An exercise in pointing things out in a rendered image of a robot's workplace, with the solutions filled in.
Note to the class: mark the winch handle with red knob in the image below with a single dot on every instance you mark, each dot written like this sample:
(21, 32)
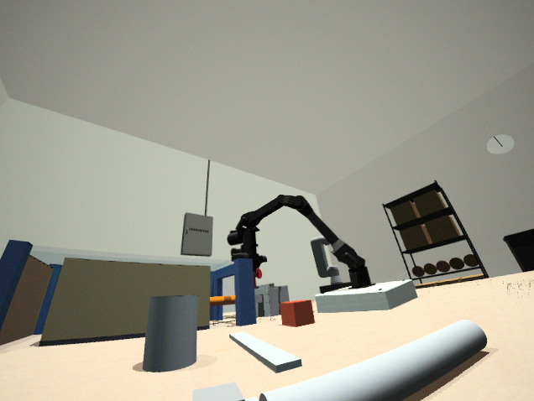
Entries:
(258, 274)

